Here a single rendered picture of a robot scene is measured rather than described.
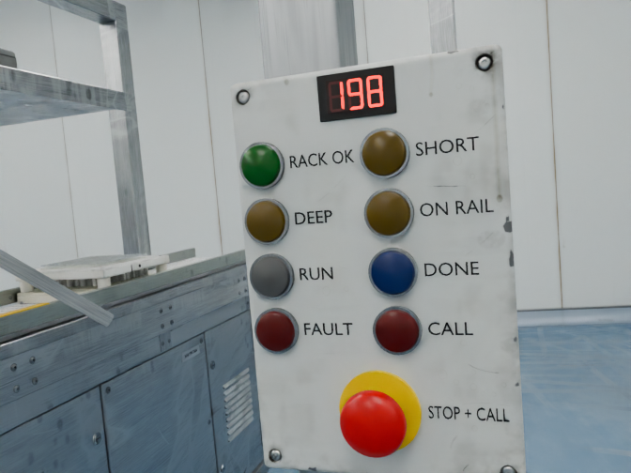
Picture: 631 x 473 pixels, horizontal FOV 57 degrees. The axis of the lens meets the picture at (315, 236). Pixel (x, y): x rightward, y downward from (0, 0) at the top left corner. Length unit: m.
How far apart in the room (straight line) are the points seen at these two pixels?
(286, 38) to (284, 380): 0.24
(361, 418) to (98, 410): 1.04
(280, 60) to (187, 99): 4.06
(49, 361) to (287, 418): 0.81
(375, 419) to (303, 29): 0.27
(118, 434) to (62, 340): 0.32
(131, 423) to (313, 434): 1.08
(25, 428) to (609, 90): 3.86
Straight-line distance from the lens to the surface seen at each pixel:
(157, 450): 1.56
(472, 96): 0.35
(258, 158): 0.37
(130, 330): 1.35
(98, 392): 1.36
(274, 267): 0.38
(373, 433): 0.36
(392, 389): 0.38
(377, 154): 0.35
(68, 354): 1.20
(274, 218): 0.37
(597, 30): 4.37
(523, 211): 4.17
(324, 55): 0.44
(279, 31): 0.45
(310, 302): 0.38
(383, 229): 0.35
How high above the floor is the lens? 1.01
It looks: 4 degrees down
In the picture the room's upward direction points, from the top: 5 degrees counter-clockwise
